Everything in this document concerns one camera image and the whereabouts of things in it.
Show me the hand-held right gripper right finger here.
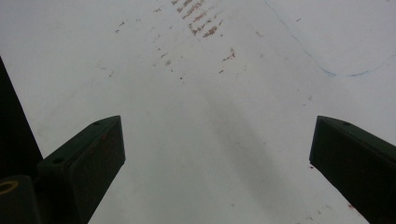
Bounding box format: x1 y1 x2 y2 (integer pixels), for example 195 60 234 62
308 115 396 224

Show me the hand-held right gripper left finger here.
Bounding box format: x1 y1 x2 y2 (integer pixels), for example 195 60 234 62
36 115 127 224

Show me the white table mat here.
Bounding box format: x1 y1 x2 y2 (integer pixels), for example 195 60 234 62
0 0 396 224

